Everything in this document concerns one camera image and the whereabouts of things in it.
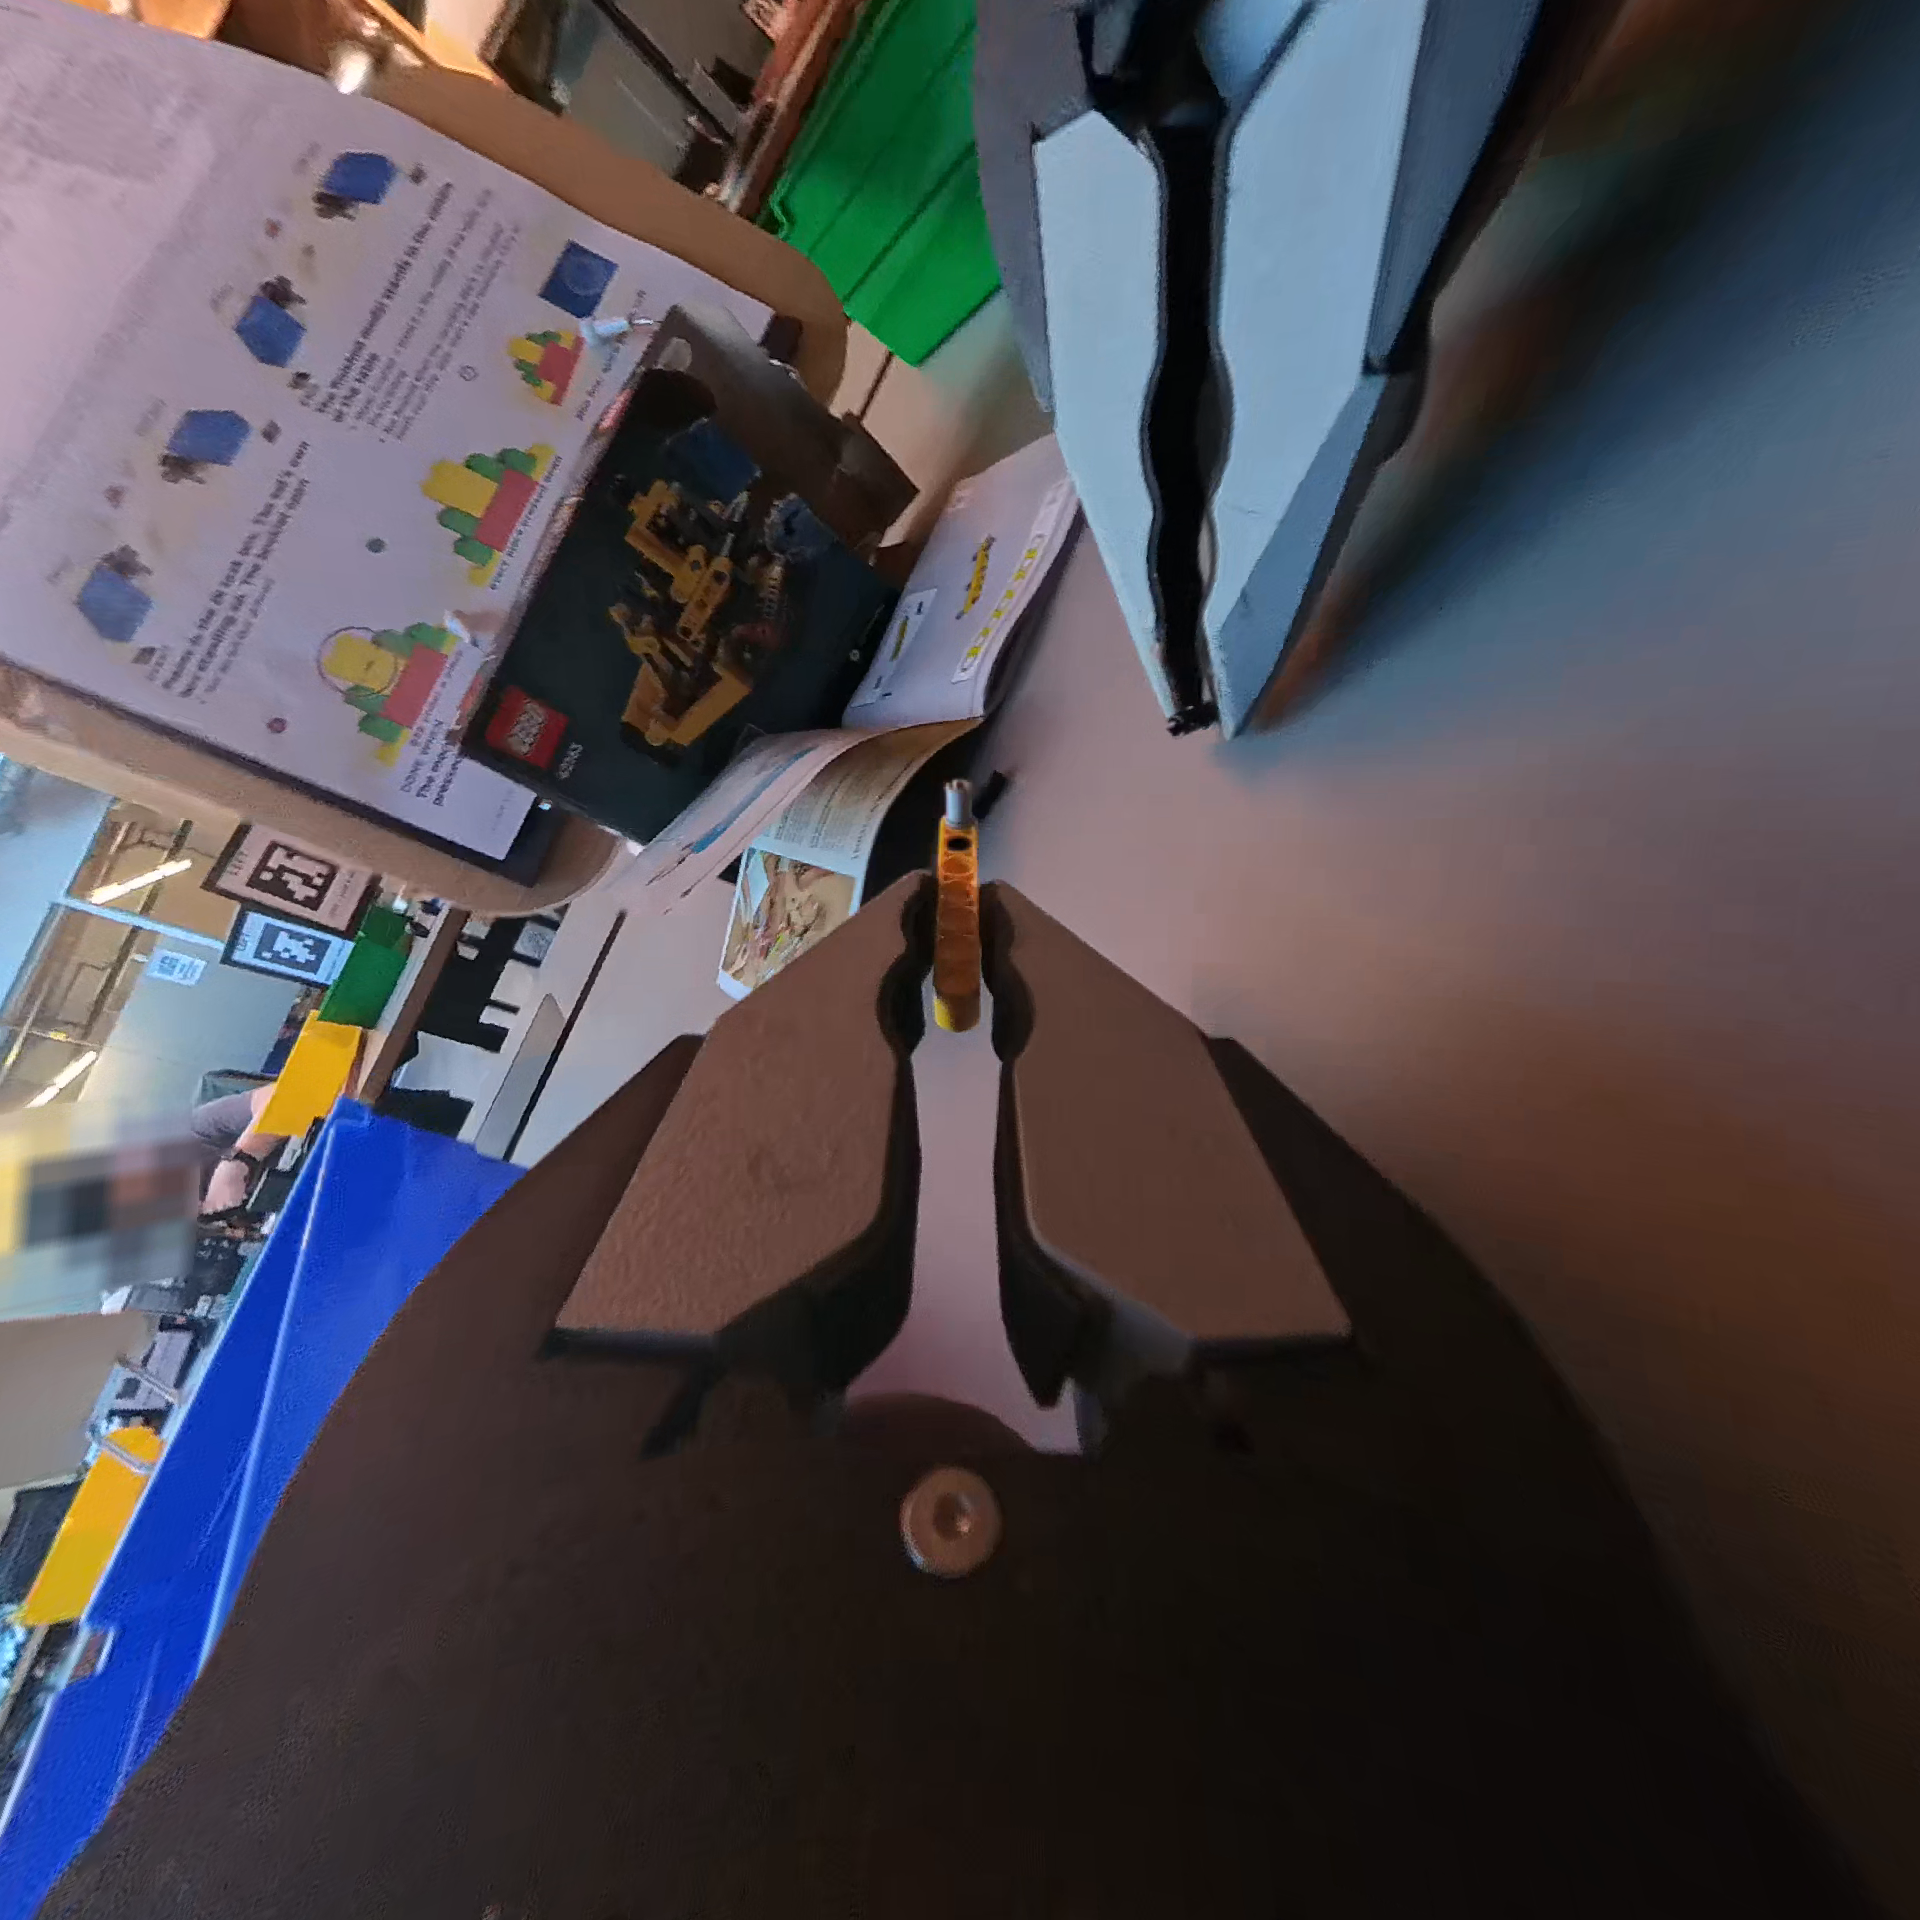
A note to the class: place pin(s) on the green plastic bin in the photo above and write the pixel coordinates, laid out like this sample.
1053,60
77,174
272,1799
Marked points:
870,196

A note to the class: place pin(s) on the yellow lego beam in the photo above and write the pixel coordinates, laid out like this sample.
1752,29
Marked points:
957,930

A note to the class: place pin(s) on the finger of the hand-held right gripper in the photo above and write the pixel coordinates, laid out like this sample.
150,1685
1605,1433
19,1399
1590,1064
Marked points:
1102,374
1322,269

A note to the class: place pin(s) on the small grey lego pin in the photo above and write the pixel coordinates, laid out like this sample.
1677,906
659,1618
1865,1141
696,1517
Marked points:
959,798

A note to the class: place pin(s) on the wooden shelf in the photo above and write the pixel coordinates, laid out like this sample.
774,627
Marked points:
300,24

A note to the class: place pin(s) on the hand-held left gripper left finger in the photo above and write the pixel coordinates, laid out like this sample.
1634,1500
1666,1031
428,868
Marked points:
750,1169

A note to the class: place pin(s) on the black lego box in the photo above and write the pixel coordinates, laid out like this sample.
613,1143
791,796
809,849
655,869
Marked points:
705,601

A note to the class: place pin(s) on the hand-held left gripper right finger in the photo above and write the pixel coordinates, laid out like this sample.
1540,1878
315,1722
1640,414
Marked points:
1171,1169

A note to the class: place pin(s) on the small green bin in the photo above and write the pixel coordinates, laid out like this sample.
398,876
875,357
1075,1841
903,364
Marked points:
368,967

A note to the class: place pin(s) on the yellow plastic bin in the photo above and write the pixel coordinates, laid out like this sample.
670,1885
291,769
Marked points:
92,1529
307,1071

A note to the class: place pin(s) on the black and white marker tag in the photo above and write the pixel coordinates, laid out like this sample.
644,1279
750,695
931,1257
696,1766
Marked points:
293,869
290,944

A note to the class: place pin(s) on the large blue plastic bin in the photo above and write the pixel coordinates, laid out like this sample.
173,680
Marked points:
300,1350

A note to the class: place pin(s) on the cardboard board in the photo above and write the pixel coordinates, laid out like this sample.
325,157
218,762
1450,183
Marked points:
150,758

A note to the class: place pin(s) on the lego instruction booklet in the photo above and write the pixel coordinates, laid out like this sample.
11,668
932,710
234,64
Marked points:
961,601

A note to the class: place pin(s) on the printed instruction sheet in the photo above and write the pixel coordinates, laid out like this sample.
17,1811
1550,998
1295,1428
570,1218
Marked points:
227,301

